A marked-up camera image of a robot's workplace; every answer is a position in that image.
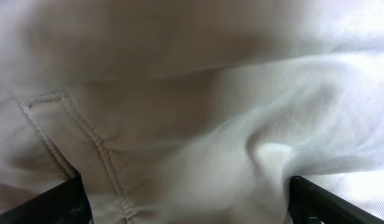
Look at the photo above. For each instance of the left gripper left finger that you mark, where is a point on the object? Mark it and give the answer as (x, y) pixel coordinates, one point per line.
(66, 203)

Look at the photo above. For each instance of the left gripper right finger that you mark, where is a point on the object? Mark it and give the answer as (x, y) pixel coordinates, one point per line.
(310, 204)

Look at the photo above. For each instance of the beige cotton shorts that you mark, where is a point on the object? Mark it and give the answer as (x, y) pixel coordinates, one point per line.
(192, 111)

